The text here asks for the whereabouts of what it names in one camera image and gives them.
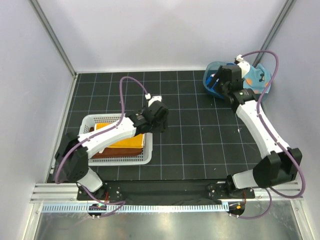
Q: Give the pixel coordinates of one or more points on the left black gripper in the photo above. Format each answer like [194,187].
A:
[163,126]

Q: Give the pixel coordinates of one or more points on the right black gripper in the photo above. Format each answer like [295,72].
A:
[219,76]

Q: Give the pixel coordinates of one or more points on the light blue polka-dot towel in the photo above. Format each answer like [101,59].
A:
[257,79]

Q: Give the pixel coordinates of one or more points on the blue patterned towel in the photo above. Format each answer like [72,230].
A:
[136,142]

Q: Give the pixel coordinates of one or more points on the brown towel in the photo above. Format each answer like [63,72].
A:
[117,152]

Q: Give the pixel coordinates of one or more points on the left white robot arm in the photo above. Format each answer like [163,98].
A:
[74,151]

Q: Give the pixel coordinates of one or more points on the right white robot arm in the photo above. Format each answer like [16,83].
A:
[279,162]

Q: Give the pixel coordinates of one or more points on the bright blue cloth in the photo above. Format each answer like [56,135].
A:
[210,84]

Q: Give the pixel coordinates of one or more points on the blue plastic tub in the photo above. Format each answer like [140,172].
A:
[212,69]

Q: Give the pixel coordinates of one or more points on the white perforated plastic basket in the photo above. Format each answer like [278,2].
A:
[141,159]

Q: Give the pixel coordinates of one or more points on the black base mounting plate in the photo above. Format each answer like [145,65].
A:
[170,192]

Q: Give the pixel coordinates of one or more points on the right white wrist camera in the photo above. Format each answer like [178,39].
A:
[243,64]

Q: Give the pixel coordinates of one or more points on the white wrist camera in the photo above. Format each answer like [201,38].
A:
[243,64]
[151,99]

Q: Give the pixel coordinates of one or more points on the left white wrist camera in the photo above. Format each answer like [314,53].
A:
[151,99]

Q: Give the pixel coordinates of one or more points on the right aluminium frame post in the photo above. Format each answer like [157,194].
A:
[276,26]

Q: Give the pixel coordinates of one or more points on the aluminium frame post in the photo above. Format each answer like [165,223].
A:
[52,35]
[276,26]

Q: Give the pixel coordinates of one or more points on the slotted cable duct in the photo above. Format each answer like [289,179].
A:
[98,208]

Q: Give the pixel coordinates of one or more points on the left aluminium frame post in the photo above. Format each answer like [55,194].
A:
[52,35]

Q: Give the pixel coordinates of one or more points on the aluminium front rail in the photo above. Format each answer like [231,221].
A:
[67,192]

